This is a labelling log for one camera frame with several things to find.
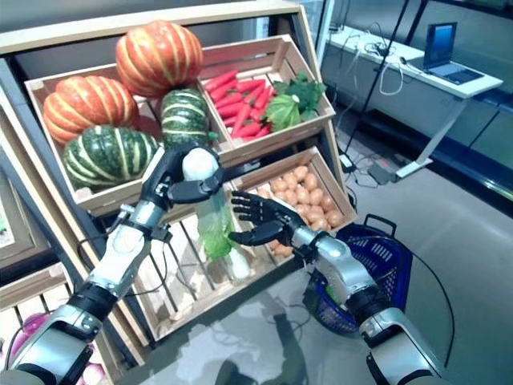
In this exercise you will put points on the black power adapter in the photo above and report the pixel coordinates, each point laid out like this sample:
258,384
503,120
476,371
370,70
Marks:
348,163

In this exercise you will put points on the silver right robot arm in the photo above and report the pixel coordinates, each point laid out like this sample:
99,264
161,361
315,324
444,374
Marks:
340,260

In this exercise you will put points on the brown potato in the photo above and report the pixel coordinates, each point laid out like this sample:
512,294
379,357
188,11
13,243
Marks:
302,195
300,172
320,224
334,218
278,185
288,179
310,181
316,196

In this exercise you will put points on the orange striped pumpkin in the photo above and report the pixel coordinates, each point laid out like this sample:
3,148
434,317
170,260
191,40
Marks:
158,56
88,106

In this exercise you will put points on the napa cabbage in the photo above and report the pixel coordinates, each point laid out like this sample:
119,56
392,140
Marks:
212,216
240,266

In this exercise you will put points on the wooden display rack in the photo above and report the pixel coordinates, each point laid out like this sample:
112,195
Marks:
80,35

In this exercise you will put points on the black tripod stand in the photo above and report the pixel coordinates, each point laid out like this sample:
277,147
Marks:
376,76

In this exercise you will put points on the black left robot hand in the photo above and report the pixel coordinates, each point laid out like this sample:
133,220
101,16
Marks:
160,180

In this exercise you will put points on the glass door white frame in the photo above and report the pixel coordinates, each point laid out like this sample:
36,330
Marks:
326,24

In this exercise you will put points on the open laptop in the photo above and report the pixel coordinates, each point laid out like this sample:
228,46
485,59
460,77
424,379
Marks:
441,44

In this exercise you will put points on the blue plastic shopping basket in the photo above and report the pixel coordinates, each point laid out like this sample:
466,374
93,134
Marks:
384,256

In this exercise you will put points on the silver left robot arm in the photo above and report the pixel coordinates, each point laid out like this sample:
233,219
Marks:
124,244

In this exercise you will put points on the red carrot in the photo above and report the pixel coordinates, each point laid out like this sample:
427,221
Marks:
220,80
228,99
222,90
250,85
230,109
254,94
262,97
248,129
242,116

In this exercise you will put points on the round light green cabbage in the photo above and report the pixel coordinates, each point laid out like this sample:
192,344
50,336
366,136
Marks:
282,112

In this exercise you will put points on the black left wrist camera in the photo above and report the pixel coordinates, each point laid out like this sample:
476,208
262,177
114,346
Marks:
162,233

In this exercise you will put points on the large green striped pumpkin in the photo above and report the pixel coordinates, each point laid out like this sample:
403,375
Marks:
108,156

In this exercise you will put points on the dark green leafy vegetable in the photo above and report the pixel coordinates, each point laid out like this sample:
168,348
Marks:
302,94

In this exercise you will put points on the purple white turnip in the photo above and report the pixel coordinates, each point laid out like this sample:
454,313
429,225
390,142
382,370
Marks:
34,322

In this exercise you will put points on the wide wooden slat crate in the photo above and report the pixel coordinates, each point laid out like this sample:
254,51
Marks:
96,198

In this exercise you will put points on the grey floor box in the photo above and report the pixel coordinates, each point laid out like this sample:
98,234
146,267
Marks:
380,173

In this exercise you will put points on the small green striped pumpkin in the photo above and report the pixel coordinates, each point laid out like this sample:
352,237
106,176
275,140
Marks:
184,116

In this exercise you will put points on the white desk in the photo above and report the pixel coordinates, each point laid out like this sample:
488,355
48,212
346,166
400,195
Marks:
477,89

